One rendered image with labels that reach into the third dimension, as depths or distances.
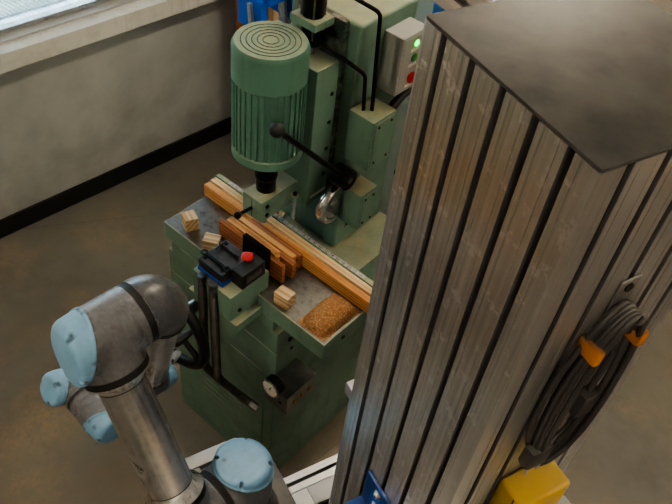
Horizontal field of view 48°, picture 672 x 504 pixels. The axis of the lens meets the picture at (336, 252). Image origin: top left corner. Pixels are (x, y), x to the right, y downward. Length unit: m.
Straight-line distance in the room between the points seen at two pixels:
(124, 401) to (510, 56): 0.88
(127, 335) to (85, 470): 1.50
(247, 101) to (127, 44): 1.63
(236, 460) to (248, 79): 0.80
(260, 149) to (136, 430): 0.74
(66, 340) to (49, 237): 2.20
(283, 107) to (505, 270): 1.06
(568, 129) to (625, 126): 0.05
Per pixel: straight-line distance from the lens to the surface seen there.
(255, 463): 1.51
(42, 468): 2.77
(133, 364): 1.29
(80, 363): 1.25
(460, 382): 0.89
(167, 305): 1.29
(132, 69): 3.37
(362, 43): 1.79
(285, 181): 2.00
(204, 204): 2.17
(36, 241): 3.43
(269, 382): 2.03
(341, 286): 1.93
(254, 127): 1.75
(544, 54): 0.73
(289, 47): 1.69
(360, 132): 1.88
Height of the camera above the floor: 2.38
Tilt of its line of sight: 46 degrees down
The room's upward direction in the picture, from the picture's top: 8 degrees clockwise
